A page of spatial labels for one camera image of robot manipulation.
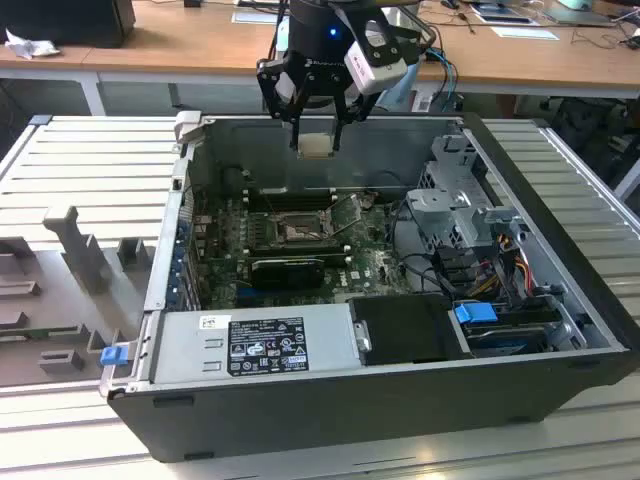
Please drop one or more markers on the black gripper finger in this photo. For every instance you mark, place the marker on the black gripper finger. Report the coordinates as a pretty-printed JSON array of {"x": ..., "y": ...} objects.
[
  {"x": 267, "y": 90},
  {"x": 341, "y": 115}
]

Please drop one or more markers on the square CPU chip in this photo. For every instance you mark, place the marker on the square CPU chip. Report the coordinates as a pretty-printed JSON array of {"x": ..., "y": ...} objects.
[{"x": 316, "y": 146}]

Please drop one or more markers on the black RAM slot bank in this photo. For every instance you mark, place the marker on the black RAM slot bank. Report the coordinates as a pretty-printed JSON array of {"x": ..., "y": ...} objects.
[
  {"x": 280, "y": 200},
  {"x": 300, "y": 251}
]

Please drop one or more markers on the CPU socket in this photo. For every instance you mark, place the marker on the CPU socket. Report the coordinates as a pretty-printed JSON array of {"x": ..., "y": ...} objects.
[{"x": 295, "y": 230}]

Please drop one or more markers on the wooden desk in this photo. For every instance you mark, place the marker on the wooden desk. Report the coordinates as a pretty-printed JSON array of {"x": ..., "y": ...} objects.
[{"x": 200, "y": 45}]

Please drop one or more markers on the round coin battery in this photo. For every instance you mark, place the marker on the round coin battery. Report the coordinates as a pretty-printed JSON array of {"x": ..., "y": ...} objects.
[{"x": 367, "y": 200}]

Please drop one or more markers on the silver metal drive cage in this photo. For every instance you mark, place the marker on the silver metal drive cage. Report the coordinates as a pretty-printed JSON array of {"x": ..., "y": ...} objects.
[{"x": 440, "y": 210}]

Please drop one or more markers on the green motherboard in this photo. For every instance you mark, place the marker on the green motherboard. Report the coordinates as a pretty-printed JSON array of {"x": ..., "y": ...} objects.
[{"x": 370, "y": 260}]

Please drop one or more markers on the black graphics card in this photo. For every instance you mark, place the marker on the black graphics card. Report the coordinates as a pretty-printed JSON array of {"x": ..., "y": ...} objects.
[{"x": 285, "y": 274}]

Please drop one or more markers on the dark printed paper sheet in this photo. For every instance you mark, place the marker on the dark printed paper sheet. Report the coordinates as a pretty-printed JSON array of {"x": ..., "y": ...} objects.
[{"x": 505, "y": 19}]

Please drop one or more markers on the white blue paper sheet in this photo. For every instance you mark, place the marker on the white blue paper sheet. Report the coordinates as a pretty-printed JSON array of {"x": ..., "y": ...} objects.
[{"x": 525, "y": 33}]

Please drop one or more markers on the black box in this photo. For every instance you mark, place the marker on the black box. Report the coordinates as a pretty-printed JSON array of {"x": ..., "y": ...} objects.
[{"x": 65, "y": 22}]

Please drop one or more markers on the black plastic shroud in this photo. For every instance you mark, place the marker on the black plastic shroud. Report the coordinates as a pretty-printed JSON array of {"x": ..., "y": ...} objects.
[{"x": 405, "y": 330}]

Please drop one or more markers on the blue disk carrier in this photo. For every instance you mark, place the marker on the blue disk carrier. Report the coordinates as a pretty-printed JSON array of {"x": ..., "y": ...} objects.
[{"x": 475, "y": 314}]

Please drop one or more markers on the crumpled white paper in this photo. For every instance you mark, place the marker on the crumpled white paper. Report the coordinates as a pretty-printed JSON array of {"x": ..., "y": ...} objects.
[{"x": 30, "y": 46}]

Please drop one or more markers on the grey laptop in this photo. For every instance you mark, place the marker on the grey laptop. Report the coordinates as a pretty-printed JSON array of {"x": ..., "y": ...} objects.
[{"x": 585, "y": 15}]

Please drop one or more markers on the silver power supply unit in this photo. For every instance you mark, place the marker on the silver power supply unit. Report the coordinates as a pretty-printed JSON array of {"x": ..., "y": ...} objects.
[{"x": 185, "y": 350}]

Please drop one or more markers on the grey parts rack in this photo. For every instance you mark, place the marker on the grey parts rack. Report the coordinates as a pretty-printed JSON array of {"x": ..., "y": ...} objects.
[{"x": 75, "y": 310}]

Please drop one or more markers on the black open PC case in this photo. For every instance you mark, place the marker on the black open PC case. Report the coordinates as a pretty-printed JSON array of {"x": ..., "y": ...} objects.
[{"x": 300, "y": 415}]

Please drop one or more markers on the blue case latch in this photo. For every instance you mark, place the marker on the blue case latch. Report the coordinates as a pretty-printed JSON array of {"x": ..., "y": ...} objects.
[{"x": 113, "y": 357}]

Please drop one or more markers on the green RAM stick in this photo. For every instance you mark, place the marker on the green RAM stick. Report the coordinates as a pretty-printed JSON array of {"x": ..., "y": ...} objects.
[{"x": 20, "y": 334}]

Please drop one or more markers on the small grey wrist camera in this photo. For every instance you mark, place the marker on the small grey wrist camera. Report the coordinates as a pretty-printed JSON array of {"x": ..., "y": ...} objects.
[{"x": 286, "y": 87}]

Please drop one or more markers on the white wrist camera black mount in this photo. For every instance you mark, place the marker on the white wrist camera black mount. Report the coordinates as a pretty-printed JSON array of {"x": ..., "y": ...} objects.
[{"x": 377, "y": 65}]

